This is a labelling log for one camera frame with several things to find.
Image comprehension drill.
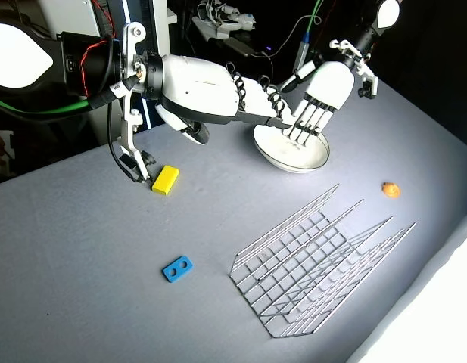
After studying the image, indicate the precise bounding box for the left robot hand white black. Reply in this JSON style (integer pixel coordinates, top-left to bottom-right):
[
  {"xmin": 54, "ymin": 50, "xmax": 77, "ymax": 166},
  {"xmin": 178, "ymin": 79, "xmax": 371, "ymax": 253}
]
[{"xmin": 280, "ymin": 59, "xmax": 356, "ymax": 147}]

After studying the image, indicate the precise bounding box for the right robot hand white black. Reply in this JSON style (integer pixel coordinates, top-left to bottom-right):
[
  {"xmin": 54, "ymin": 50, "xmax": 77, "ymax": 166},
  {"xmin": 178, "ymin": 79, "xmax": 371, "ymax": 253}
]
[{"xmin": 155, "ymin": 54, "xmax": 297, "ymax": 146}]

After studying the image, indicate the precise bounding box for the white plate dark rim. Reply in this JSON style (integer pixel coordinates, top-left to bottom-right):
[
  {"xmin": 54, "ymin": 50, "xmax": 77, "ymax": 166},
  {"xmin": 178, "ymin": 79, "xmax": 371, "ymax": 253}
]
[
  {"xmin": 253, "ymin": 123, "xmax": 332, "ymax": 171},
  {"xmin": 255, "ymin": 145, "xmax": 329, "ymax": 175}
]

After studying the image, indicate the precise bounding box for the black power adapter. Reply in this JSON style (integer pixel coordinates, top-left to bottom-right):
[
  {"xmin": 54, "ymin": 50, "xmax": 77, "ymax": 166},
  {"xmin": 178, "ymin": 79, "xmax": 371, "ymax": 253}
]
[{"xmin": 222, "ymin": 34, "xmax": 257, "ymax": 58}]

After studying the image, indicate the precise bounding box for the yellow rectangular block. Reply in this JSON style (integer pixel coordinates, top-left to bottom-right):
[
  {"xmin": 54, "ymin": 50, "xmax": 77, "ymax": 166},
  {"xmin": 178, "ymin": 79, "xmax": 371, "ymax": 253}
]
[{"xmin": 151, "ymin": 164, "xmax": 180, "ymax": 196}]

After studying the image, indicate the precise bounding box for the small orange toy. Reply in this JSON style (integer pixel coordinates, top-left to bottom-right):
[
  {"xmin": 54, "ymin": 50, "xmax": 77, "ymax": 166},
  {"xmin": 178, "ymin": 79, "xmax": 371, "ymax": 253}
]
[{"xmin": 381, "ymin": 181, "xmax": 401, "ymax": 199}]

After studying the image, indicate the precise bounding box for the blue block with two holes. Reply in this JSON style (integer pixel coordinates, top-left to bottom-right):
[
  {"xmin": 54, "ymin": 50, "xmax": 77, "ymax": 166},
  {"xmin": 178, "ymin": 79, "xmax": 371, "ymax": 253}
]
[{"xmin": 161, "ymin": 255, "xmax": 195, "ymax": 284}]

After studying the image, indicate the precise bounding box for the green cable with grey plug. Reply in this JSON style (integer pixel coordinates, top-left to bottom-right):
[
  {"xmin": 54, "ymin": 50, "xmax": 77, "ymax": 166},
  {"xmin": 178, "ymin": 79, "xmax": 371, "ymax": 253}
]
[{"xmin": 293, "ymin": 0, "xmax": 327, "ymax": 75}]

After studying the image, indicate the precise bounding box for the white cable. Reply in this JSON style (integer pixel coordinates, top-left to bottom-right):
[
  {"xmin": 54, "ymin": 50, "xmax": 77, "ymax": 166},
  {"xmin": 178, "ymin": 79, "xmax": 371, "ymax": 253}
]
[{"xmin": 251, "ymin": 14, "xmax": 313, "ymax": 86}]

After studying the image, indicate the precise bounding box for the white device with cables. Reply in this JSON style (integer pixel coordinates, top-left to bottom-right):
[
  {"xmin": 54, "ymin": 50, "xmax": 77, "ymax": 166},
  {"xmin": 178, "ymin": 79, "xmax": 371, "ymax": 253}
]
[{"xmin": 191, "ymin": 0, "xmax": 257, "ymax": 42}]

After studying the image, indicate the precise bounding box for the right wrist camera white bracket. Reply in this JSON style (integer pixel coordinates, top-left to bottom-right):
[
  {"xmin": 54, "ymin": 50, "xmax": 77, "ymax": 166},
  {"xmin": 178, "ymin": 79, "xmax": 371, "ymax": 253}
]
[{"xmin": 107, "ymin": 21, "xmax": 157, "ymax": 185}]

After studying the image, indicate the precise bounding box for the silver wire plate rack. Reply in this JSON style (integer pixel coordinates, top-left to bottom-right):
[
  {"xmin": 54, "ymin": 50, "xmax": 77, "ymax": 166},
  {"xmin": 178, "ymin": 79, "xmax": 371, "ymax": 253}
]
[{"xmin": 228, "ymin": 183, "xmax": 418, "ymax": 339}]

